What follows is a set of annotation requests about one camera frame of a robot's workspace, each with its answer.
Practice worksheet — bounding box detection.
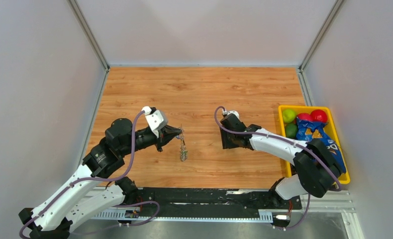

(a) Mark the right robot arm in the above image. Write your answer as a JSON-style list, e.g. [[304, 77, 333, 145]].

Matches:
[[216, 112, 346, 208]]

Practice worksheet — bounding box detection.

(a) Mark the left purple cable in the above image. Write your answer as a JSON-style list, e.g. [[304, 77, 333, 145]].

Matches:
[[18, 111, 148, 239]]

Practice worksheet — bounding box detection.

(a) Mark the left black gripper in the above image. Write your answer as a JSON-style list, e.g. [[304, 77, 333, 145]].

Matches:
[[119, 123, 182, 156]]

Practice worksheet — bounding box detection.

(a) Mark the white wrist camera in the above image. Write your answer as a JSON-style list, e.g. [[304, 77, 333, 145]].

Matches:
[[222, 110, 240, 120], [142, 106, 168, 138]]

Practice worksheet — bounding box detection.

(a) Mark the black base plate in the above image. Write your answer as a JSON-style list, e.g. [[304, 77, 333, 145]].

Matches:
[[122, 187, 302, 214]]

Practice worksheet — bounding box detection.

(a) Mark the yellow plastic bin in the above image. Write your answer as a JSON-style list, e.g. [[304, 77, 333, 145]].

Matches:
[[278, 105, 350, 185]]

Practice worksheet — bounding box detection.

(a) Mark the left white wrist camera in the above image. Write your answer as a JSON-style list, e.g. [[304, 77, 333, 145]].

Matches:
[[142, 106, 168, 138]]

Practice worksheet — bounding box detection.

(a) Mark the slotted cable duct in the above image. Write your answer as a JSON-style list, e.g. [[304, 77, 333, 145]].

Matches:
[[92, 205, 273, 223]]

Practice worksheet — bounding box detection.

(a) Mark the pink ball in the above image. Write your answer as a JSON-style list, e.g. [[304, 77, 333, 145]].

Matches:
[[297, 113, 313, 121]]

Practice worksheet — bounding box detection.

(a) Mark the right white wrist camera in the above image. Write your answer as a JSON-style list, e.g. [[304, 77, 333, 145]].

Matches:
[[222, 110, 240, 120]]

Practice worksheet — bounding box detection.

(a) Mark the metal keyring plate with rings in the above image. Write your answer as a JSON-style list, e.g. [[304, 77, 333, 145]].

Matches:
[[178, 125, 188, 162]]

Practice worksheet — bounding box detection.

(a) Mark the red ball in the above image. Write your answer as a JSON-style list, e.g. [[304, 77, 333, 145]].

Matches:
[[310, 110, 328, 123]]

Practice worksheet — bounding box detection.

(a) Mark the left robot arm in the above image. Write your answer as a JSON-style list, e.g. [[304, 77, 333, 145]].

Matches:
[[18, 114, 182, 239]]

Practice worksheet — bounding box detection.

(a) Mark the blue chips bag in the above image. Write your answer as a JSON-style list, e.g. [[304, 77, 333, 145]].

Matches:
[[296, 118, 347, 173]]

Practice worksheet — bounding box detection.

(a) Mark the dark green ball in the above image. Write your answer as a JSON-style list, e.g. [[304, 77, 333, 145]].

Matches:
[[285, 123, 298, 139]]

